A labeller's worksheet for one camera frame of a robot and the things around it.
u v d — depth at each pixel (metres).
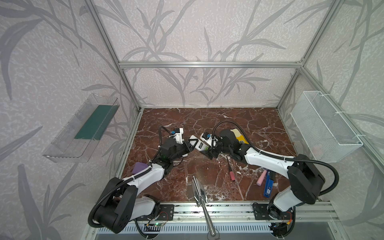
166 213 0.72
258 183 0.82
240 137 1.00
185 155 0.86
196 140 0.81
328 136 0.62
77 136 0.65
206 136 0.71
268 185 0.79
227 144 0.66
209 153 0.73
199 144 0.81
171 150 0.66
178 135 0.77
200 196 0.79
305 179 0.44
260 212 0.74
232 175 0.85
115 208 0.41
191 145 0.78
